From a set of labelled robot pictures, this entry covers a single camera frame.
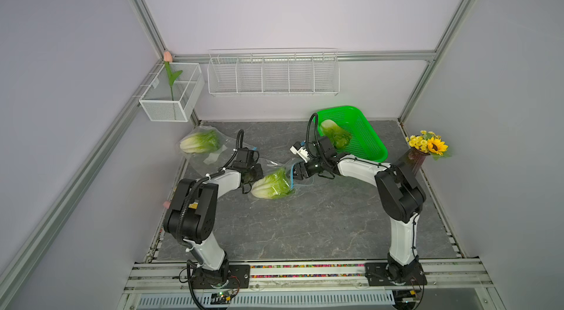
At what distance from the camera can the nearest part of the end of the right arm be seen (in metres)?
0.82

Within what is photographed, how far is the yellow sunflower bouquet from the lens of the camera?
0.79 m

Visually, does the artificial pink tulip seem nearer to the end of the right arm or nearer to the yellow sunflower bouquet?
the end of the right arm

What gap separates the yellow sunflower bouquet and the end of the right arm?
37cm

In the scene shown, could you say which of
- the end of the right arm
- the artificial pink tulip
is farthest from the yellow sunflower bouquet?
the artificial pink tulip
